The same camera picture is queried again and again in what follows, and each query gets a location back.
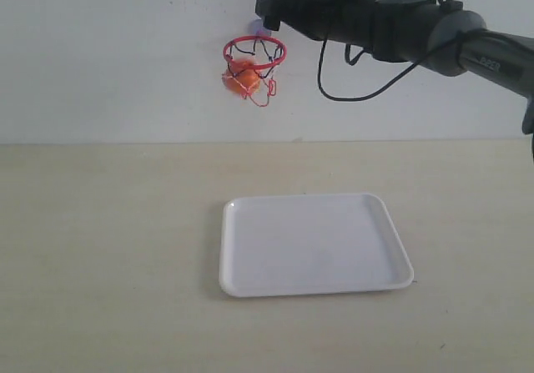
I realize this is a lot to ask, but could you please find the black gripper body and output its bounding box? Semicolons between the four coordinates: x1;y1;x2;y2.
275;0;378;48

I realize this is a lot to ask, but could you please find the small orange basketball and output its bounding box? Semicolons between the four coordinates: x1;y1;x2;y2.
222;58;261;98

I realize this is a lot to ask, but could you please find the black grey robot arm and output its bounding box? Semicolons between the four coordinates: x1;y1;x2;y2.
255;0;533;135

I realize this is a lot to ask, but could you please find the red mini basketball hoop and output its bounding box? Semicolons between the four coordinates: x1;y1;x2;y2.
221;35;288;108

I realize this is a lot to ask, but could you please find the clear suction cup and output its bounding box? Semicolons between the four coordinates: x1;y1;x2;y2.
248;19;272;37

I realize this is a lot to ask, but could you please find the white plastic tray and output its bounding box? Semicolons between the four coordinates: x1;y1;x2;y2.
219;193;414;298

